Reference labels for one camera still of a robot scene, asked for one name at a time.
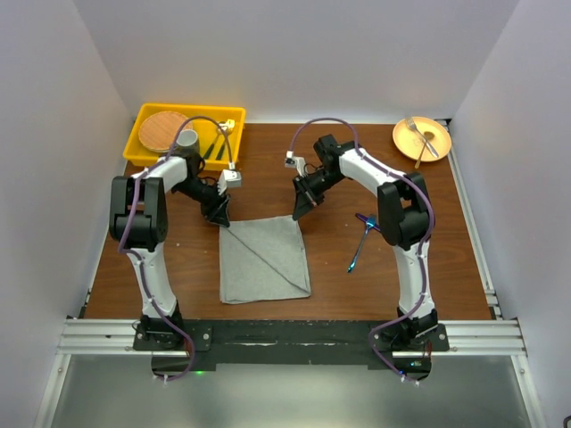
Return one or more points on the silver knife on plate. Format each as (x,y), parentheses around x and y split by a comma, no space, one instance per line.
(428,137)

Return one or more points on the blue metallic fork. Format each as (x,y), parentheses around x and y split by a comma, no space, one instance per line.
(358,251)

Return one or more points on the blue metallic knife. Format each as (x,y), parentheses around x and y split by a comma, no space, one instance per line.
(370,222)

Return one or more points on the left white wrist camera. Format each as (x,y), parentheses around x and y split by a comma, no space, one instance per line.
(228,179)

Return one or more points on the silver fork on plate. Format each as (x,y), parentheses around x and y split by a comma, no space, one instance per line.
(412,126)

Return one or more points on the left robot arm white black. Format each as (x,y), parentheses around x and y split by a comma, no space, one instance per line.
(139,223)

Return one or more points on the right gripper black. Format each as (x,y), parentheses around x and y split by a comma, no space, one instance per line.
(303,189)

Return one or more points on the grey cloth napkin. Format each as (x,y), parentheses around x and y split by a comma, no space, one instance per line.
(261,260)

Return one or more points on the yellow plastic bin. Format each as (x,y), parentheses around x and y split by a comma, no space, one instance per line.
(206,120)

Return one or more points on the grey ceramic mug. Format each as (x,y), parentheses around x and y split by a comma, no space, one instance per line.
(188,142)

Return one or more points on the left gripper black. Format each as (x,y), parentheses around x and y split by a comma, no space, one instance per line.
(219,204)

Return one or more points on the round wooden plate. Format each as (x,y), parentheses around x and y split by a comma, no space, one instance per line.
(158,131)

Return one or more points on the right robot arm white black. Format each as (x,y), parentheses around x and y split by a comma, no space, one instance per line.
(404,212)

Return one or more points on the gold spoon black handle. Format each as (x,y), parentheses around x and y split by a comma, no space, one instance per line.
(209,150)

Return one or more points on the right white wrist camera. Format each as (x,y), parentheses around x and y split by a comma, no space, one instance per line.
(295,162)

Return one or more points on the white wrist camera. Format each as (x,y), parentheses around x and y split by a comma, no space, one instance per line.
(228,179)
(295,162)

